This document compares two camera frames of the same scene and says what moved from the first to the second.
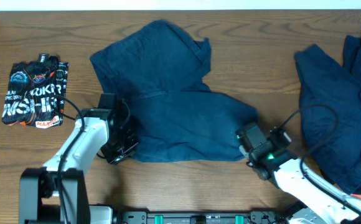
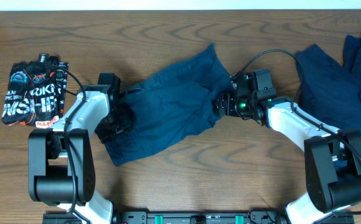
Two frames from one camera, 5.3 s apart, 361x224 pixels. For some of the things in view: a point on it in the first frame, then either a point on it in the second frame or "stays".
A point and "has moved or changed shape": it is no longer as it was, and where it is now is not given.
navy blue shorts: (159, 70) has moved or changed shape
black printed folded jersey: (35, 93) stays
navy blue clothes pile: (340, 109) stays
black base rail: (223, 217) stays
